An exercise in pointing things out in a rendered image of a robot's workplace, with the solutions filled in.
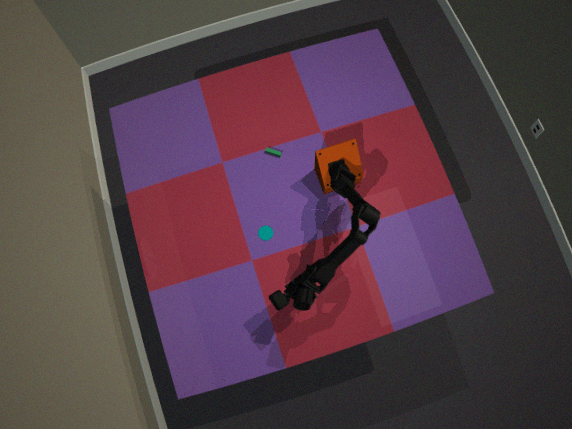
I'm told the dark green post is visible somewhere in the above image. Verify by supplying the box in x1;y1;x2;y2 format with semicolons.
265;147;282;157

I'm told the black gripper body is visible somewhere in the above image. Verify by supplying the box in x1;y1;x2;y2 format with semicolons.
268;278;297;311

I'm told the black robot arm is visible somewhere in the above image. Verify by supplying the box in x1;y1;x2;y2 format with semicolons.
291;159;381;311

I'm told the teal circle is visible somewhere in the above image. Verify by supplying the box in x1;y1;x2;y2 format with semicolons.
258;226;273;241

